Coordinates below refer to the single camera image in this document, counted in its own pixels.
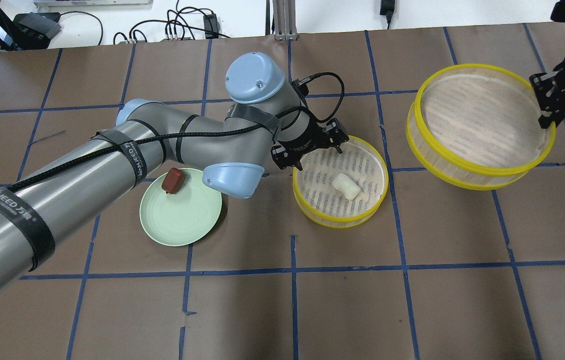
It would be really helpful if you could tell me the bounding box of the yellow steamer layer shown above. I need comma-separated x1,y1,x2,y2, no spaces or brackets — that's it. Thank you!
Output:
405,63,556,191
292,136,390,229

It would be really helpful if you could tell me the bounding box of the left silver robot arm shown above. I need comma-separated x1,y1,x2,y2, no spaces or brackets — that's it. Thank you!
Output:
0,52,349,292

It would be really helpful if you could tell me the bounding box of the light green plate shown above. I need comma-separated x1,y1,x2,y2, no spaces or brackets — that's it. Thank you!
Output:
139,168,223,247

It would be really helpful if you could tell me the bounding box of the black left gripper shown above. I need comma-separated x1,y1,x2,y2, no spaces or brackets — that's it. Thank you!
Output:
270,118,350,171

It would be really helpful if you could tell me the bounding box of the white bun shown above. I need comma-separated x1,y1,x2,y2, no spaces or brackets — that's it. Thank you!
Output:
332,173,361,201

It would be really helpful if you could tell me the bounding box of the black power adapter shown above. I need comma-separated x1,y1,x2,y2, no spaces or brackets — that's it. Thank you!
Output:
203,13,220,38

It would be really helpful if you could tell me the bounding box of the aluminium frame post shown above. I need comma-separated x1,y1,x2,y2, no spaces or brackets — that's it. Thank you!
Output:
272,0,299,41

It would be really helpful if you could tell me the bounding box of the brown bun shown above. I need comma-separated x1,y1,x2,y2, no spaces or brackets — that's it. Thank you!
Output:
161,167,187,195

